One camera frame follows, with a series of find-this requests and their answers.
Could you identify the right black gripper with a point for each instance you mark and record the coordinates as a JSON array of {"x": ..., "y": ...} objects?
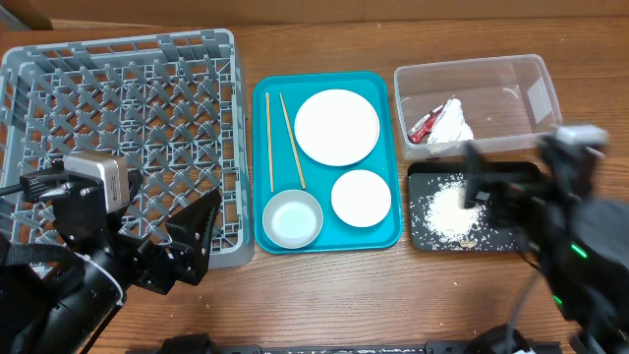
[{"x": 513, "y": 197}]

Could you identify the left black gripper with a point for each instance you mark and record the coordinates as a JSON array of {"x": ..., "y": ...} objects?
[{"x": 159, "y": 269}]

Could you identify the white tissue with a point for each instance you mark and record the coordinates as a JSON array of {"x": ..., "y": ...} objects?
[{"x": 450, "y": 124}]

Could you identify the red snack wrapper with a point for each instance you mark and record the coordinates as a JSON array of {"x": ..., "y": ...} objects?
[{"x": 423, "y": 126}]

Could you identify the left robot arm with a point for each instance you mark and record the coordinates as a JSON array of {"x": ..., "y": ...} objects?
[{"x": 59, "y": 299}]

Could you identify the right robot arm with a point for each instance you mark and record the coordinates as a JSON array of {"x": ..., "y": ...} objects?
[{"x": 580, "y": 243}]

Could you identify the black food waste tray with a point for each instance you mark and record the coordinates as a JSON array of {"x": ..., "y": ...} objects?
[{"x": 422, "y": 231}]

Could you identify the clear plastic waste bin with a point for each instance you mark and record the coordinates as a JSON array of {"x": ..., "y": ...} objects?
[{"x": 508, "y": 102}]

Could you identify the pile of rice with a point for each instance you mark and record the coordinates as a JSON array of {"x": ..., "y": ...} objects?
[{"x": 449, "y": 214}]

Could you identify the grey shallow bowl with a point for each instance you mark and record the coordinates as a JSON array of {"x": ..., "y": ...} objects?
[{"x": 292, "y": 219}]

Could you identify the right wooden chopstick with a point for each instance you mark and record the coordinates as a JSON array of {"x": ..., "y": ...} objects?
[{"x": 293, "y": 143}]

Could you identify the wooden chopstick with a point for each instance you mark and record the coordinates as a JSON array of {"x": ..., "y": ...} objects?
[
  {"x": 293, "y": 143},
  {"x": 269, "y": 141}
]

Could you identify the grey plastic dish rack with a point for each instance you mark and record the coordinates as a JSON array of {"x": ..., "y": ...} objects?
[{"x": 172, "y": 104}]

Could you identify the left wooden chopstick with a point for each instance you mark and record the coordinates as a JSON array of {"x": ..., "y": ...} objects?
[{"x": 269, "y": 141}]

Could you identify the teal plastic tray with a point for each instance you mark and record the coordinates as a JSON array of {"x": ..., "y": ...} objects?
[{"x": 335, "y": 234}]

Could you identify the large white plate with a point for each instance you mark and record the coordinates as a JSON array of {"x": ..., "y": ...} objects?
[{"x": 336, "y": 127}]

